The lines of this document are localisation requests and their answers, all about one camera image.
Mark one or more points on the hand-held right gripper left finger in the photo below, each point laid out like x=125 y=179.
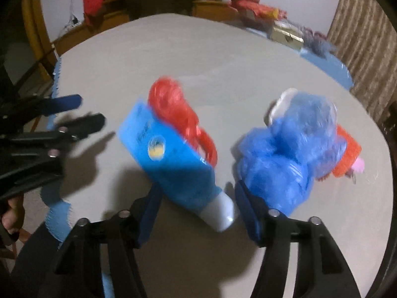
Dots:
x=149 y=214

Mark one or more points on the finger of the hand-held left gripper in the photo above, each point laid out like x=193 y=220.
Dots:
x=65 y=102
x=86 y=124

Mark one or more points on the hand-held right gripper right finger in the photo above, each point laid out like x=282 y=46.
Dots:
x=248 y=214

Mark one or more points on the blue tube with white cap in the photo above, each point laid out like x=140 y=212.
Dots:
x=167 y=161

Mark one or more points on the blue plastic bag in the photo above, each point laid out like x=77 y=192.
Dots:
x=279 y=155

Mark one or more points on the red plastic bag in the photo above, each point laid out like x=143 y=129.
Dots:
x=169 y=99

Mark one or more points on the orange and pink wrapper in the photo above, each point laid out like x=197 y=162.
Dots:
x=347 y=155

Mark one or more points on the person's left hand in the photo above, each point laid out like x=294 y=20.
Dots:
x=12 y=215

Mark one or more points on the person's black trouser leg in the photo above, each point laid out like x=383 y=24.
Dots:
x=34 y=264

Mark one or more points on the blue tablecloth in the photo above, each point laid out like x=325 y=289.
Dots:
x=338 y=71

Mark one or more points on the light wooden cabinet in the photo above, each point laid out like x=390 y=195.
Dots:
x=211 y=7

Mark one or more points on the gold tissue box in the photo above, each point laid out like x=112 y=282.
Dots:
x=285 y=34

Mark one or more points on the glass fruit bowl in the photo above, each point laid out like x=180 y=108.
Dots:
x=319 y=42

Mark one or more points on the red snack packet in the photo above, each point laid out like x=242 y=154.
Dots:
x=248 y=3

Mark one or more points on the beige patterned curtain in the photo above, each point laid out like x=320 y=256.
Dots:
x=363 y=21

